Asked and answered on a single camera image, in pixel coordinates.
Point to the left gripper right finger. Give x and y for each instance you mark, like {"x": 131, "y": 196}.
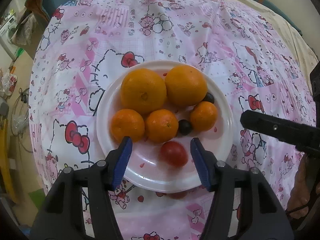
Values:
{"x": 216, "y": 176}

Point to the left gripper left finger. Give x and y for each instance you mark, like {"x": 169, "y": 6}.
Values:
{"x": 105, "y": 176}

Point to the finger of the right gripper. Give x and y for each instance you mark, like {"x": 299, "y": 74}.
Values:
{"x": 304, "y": 137}

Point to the red cherry tomato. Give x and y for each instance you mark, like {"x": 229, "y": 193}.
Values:
{"x": 174, "y": 154}

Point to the small orange mandarin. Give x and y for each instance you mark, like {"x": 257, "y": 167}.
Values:
{"x": 203, "y": 116}

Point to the dark purple grape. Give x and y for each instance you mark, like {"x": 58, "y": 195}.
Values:
{"x": 209, "y": 98}

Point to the medium orange mandarin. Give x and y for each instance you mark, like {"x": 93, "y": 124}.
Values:
{"x": 186, "y": 86}

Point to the person's right hand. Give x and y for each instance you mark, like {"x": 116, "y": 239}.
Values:
{"x": 300, "y": 195}

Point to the green mat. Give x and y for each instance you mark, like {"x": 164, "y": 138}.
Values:
{"x": 37, "y": 197}

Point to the large orange with leaf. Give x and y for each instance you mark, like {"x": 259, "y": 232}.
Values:
{"x": 143, "y": 90}

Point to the yellow wooden chair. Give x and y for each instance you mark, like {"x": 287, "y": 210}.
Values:
{"x": 5, "y": 164}

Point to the Hello Kitty pink tablecloth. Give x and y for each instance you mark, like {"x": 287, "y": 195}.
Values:
{"x": 89, "y": 43}

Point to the white washing machine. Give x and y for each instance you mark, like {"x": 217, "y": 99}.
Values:
{"x": 8, "y": 29}

